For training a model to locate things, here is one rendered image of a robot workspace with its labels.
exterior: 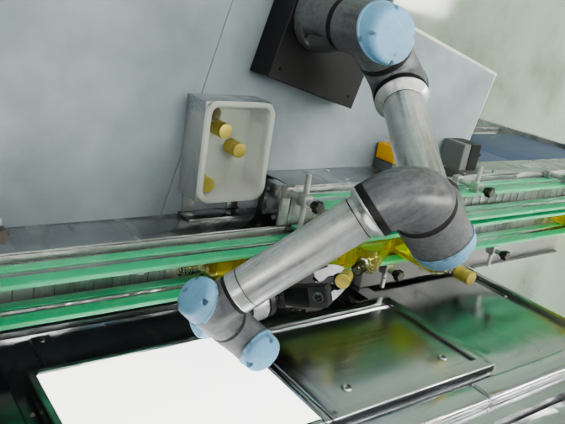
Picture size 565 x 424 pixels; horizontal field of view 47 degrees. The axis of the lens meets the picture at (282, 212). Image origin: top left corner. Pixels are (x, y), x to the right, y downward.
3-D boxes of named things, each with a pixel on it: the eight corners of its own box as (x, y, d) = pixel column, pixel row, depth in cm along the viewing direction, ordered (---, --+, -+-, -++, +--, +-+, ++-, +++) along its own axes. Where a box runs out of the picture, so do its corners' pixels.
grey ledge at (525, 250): (336, 273, 181) (364, 291, 173) (342, 245, 179) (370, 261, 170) (530, 241, 238) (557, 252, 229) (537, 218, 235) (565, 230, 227)
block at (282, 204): (257, 216, 153) (274, 227, 148) (263, 178, 150) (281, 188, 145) (270, 215, 155) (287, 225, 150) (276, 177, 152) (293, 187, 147)
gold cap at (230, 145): (224, 138, 145) (234, 143, 142) (237, 137, 147) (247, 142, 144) (222, 153, 146) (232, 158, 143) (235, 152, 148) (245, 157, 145)
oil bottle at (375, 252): (371, 246, 171) (348, 271, 152) (375, 226, 169) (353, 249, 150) (391, 252, 169) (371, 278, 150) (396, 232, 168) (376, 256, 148)
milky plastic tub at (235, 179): (178, 191, 145) (197, 204, 138) (188, 92, 138) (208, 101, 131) (243, 188, 155) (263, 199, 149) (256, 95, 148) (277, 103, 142)
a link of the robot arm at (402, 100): (405, 22, 137) (464, 219, 101) (427, 71, 147) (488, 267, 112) (353, 46, 141) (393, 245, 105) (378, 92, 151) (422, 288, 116)
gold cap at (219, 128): (209, 118, 141) (219, 123, 138) (224, 119, 143) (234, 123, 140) (208, 134, 142) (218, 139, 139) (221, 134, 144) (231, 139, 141)
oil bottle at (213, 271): (271, 261, 152) (191, 272, 139) (275, 239, 150) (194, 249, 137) (285, 271, 148) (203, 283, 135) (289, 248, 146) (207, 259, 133)
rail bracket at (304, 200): (273, 234, 149) (306, 256, 139) (285, 164, 143) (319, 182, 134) (284, 233, 150) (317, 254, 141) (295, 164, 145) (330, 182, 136)
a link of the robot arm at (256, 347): (229, 357, 109) (197, 324, 117) (261, 382, 116) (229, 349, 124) (260, 321, 110) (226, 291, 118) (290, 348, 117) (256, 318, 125)
